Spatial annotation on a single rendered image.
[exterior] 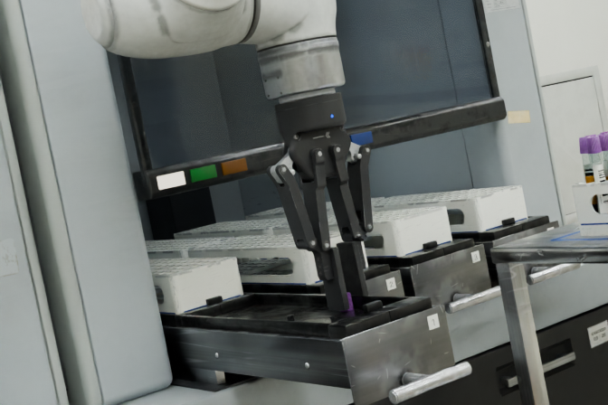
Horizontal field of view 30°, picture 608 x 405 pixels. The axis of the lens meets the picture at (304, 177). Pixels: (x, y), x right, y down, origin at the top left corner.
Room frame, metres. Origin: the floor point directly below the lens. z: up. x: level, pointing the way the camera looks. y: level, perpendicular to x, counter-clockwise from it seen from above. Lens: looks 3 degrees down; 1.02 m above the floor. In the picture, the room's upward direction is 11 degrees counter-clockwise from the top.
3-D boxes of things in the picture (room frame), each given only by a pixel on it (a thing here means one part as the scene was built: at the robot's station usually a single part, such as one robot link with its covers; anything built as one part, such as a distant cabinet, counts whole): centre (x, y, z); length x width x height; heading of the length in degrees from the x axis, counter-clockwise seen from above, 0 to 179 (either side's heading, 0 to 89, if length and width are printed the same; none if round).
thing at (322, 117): (1.25, -0.02, 1.00); 0.08 x 0.07 x 0.09; 125
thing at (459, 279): (1.76, 0.02, 0.78); 0.73 x 0.14 x 0.09; 35
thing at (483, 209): (1.73, -0.19, 0.83); 0.30 x 0.10 x 0.06; 35
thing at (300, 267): (1.56, 0.06, 0.83); 0.30 x 0.10 x 0.06; 35
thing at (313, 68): (1.25, -0.02, 1.07); 0.09 x 0.09 x 0.06
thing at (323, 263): (1.23, 0.00, 0.87); 0.03 x 0.01 x 0.05; 125
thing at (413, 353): (1.38, 0.12, 0.78); 0.73 x 0.14 x 0.09; 35
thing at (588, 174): (1.34, -0.33, 0.88); 0.02 x 0.02 x 0.11
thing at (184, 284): (1.53, 0.23, 0.83); 0.30 x 0.10 x 0.06; 35
